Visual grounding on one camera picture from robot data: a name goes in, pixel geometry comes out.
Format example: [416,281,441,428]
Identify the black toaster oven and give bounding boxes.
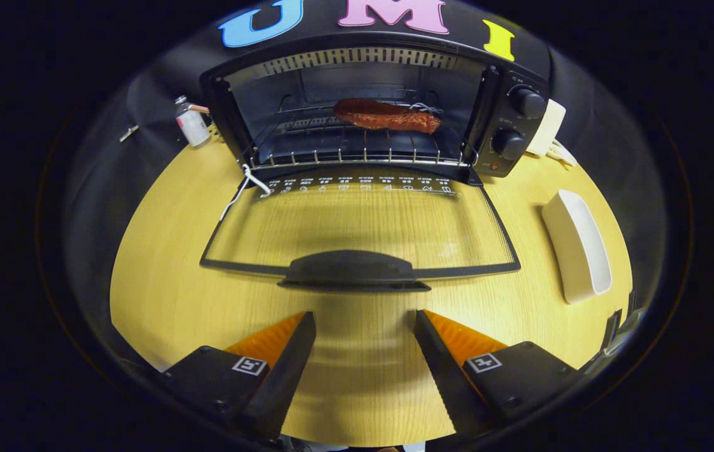
[199,31,551,294]

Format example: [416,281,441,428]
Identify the white bread toaster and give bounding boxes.
[525,99,567,158]

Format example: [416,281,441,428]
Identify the brown meat slice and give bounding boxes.
[333,98,442,134]

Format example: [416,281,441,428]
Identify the white rectangular plate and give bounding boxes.
[541,189,613,305]

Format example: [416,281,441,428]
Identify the clear plastic bottle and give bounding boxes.
[174,95,211,148]

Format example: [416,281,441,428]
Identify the white cable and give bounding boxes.
[219,164,273,220]

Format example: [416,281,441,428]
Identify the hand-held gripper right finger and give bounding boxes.
[413,309,583,438]

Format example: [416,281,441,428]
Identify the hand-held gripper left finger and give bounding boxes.
[159,311,318,440]

